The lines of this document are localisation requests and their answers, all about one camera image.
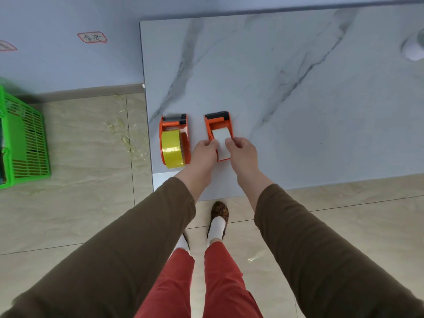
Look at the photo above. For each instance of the small clear tape scrap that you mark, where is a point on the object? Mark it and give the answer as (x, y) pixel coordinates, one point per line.
(252, 259)

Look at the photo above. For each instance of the person's right forearm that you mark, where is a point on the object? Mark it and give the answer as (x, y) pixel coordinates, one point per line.
(314, 258)

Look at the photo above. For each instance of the leopard-print shoe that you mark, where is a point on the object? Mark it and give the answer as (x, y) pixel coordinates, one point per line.
(220, 210)

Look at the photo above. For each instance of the person's right thumb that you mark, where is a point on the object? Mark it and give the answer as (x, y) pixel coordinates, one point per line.
(230, 144)

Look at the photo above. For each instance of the green plastic basket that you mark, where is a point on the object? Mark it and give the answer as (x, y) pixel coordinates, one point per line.
(25, 145)

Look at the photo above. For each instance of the white round container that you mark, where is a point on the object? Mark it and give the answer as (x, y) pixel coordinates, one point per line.
(414, 47)

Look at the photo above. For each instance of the orange tape dispenser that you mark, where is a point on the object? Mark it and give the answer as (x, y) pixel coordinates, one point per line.
(170, 120)
(217, 120)

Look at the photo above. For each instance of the person's left thumb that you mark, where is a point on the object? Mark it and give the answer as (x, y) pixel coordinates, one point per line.
(213, 145)

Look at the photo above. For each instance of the white sock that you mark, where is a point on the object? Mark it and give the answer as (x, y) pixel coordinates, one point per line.
(216, 230)
(182, 244)

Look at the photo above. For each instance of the person's left hand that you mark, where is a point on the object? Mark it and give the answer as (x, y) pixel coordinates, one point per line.
(202, 158)

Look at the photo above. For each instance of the clear tape scraps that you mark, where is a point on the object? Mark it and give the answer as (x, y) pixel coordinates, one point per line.
(127, 142)

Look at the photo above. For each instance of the person's left forearm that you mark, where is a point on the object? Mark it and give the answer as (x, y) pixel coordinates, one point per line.
(132, 248)

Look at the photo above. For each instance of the yellow tape roll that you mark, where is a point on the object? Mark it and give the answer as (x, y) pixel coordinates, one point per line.
(171, 148)

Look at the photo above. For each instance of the person's right hand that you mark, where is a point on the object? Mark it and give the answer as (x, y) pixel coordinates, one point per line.
(244, 160)

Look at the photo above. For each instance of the red trousers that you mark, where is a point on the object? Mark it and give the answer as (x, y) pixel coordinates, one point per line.
(218, 284)

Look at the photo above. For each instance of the white tape roll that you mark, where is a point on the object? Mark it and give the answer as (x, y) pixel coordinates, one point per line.
(221, 135)

